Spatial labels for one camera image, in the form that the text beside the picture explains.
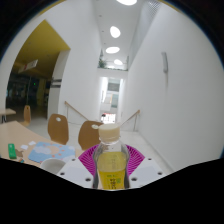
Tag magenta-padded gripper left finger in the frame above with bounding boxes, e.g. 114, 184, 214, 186
56, 143, 101, 189

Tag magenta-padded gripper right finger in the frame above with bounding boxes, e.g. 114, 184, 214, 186
124, 144, 166, 190

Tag clear bottle with yellow drink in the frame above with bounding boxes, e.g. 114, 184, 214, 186
92, 123, 131, 191

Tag white ceramic mug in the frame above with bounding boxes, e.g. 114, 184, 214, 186
39, 157, 67, 175

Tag light blue printed paper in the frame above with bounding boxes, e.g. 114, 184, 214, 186
27, 141, 77, 164

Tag brown wooden chair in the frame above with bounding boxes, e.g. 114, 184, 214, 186
47, 113, 70, 146
22, 104, 32, 127
77, 120, 104, 151

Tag wooden stair handrail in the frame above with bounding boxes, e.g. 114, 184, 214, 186
120, 109, 141, 132
64, 100, 88, 121

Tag small green box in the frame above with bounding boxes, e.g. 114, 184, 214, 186
7, 143, 17, 160

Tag light wooden table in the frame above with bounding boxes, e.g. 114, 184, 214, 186
0, 107, 17, 124

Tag green potted plant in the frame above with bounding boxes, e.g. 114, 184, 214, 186
98, 57, 108, 69

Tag white hanging sign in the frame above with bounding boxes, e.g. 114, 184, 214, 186
18, 59, 39, 74

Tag round ceiling lights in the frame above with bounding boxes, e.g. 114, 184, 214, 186
105, 0, 138, 66

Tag grey wall lamp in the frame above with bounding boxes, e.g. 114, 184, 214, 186
161, 51, 169, 74

